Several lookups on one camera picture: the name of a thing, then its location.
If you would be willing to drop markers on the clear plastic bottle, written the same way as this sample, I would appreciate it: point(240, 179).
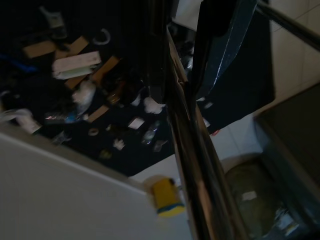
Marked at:
point(150, 133)

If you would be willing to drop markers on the crumpled white plastic bag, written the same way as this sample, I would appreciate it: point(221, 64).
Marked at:
point(83, 96)

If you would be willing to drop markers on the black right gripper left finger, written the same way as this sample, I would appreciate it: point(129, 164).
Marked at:
point(157, 62)

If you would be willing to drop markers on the small white card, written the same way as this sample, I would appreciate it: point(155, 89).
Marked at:
point(136, 122)

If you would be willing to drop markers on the white crumpled glove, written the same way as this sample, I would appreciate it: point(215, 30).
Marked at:
point(153, 106)

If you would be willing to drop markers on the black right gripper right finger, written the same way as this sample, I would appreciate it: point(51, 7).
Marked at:
point(225, 30)

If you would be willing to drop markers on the large black floor mat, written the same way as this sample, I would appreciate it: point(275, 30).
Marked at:
point(130, 160)

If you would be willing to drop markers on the open cardboard box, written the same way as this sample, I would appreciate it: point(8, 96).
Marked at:
point(262, 200)

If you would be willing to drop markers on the brown cardboard piece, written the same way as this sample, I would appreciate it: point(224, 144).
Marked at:
point(75, 82)
point(78, 45)
point(38, 50)
point(107, 67)
point(98, 113)

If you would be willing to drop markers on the small white plastic clip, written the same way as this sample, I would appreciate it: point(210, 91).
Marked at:
point(119, 144)

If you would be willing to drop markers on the yellow blue sponge block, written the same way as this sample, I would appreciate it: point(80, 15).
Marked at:
point(166, 197)

